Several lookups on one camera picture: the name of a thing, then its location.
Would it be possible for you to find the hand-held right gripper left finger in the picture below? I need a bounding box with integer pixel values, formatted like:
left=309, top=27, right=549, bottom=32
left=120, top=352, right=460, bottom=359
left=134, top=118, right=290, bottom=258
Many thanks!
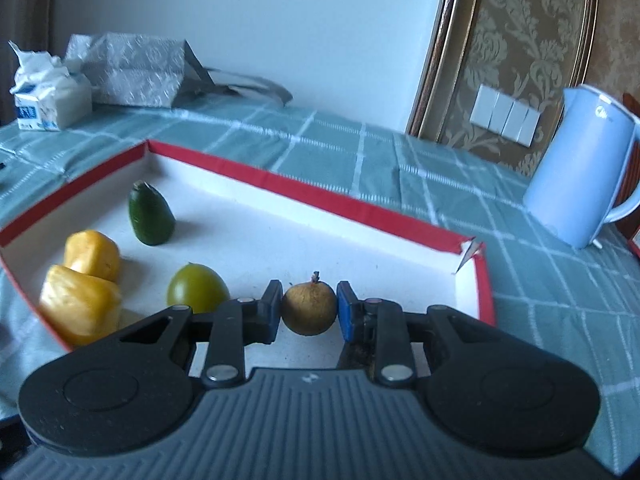
left=120, top=280, right=285, bottom=389

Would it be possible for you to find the brown longan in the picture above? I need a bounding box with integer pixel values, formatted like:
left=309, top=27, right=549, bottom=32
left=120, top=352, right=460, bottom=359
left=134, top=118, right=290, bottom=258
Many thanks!
left=281, top=271, right=338, bottom=336

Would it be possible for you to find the gold wall trim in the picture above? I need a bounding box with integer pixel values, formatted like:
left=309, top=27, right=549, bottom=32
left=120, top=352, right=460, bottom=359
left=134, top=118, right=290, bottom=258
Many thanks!
left=406, top=0, right=485, bottom=142
left=542, top=0, right=602, bottom=108

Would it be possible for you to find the large green tomato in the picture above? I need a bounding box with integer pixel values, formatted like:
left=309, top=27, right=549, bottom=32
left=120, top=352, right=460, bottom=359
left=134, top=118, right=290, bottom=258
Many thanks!
left=166, top=262, right=232, bottom=315

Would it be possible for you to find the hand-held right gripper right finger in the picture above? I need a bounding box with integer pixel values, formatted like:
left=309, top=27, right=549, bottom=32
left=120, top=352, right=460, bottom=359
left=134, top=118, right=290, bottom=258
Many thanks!
left=336, top=281, right=502, bottom=387

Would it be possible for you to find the light blue electric kettle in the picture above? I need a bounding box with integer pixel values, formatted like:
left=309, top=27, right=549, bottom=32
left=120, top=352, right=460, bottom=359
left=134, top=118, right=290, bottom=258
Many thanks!
left=522, top=86, right=640, bottom=251

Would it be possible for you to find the teal checkered tablecloth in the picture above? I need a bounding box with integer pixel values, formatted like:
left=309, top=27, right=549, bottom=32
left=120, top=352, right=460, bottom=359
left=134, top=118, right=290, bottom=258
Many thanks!
left=0, top=95, right=640, bottom=480

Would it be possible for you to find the grey patterned gift bag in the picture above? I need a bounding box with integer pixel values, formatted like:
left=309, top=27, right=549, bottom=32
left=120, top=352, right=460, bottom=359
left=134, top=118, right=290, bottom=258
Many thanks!
left=65, top=33, right=294, bottom=110

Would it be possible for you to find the white tissue pack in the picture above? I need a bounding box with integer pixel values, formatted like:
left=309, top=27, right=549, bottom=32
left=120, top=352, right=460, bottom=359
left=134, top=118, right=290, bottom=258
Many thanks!
left=9, top=40, right=94, bottom=132

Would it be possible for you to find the white wall switch panel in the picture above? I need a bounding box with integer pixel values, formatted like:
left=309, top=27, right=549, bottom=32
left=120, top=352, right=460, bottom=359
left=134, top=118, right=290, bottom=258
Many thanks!
left=469, top=84, right=543, bottom=149

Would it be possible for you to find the dark green oval fruit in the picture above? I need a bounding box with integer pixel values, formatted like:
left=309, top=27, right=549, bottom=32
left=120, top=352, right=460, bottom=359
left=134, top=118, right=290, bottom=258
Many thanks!
left=128, top=180, right=177, bottom=247

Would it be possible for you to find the brown wooden chair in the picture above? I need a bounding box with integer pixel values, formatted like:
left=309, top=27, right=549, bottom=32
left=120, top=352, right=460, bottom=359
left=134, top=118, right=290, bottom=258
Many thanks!
left=617, top=92, right=640, bottom=241

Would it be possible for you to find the small yellow jackfruit piece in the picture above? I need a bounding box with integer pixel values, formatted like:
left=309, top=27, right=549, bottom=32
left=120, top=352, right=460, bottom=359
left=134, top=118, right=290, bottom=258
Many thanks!
left=64, top=230, right=122, bottom=282

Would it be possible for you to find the large yellow jackfruit piece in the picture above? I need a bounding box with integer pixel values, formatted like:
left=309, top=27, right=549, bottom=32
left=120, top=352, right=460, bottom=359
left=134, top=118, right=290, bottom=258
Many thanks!
left=39, top=266, right=123, bottom=347

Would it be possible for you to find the red cardboard box tray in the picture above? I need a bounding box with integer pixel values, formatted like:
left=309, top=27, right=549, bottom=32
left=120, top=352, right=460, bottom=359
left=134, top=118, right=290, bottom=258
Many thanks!
left=0, top=140, right=497, bottom=353

